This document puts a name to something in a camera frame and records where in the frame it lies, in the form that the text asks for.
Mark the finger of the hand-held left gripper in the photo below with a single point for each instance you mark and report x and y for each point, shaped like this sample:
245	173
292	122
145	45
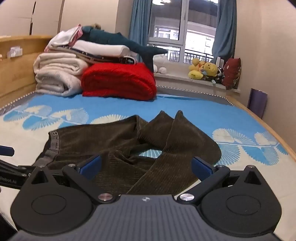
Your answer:
13	168
6	151

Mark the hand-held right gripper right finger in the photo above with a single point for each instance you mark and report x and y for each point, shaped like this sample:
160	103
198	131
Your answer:
201	167

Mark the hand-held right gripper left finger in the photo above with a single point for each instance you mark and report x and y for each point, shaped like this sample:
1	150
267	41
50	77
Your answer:
92	165

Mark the blue white patterned bed sheet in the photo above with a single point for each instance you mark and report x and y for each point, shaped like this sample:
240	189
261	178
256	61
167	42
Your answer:
196	115

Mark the purple bag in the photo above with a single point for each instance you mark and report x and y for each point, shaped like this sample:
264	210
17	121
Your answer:
257	103

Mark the windowsill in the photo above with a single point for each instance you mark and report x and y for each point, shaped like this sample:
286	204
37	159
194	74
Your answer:
185	81

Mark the red folded blanket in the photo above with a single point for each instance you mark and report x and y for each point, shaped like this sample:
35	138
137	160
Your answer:
118	80

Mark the dark patterned plush toy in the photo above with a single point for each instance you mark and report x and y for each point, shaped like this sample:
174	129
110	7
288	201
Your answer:
218	76

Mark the white folded blanket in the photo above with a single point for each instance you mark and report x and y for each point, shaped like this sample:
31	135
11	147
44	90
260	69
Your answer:
57	74

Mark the yellow duck plush toy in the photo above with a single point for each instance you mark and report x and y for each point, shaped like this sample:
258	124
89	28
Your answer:
195	69

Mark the yellow bear plush toy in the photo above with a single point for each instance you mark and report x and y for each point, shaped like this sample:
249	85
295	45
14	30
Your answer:
211	69

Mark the clear plastic box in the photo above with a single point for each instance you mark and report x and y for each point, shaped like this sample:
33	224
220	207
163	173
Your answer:
15	52

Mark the red cushion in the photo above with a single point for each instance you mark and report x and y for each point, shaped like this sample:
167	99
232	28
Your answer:
232	71

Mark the dark striped folded sheet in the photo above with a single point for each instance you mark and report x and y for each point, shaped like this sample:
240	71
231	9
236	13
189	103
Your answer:
104	59

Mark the balcony railing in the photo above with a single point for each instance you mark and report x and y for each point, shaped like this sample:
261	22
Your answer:
196	56

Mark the white plush toy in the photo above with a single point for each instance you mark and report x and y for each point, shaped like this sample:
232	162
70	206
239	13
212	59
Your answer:
160	63

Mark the white folded quilt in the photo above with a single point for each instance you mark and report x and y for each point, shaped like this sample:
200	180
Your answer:
101	48

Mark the pink white folded cloth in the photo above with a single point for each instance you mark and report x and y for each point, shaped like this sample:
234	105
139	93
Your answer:
62	39

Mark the blue shark plush toy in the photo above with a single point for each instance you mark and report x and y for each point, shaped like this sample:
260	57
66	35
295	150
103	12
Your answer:
111	38

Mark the blue curtain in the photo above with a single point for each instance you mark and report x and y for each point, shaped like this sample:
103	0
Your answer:
225	30
138	23

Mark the beige wardrobe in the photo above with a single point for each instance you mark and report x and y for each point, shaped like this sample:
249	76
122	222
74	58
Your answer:
46	16

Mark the window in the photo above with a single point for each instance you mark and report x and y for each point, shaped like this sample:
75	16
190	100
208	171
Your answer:
182	27

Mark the wooden bed frame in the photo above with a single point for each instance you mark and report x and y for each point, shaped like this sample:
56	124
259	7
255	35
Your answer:
13	76

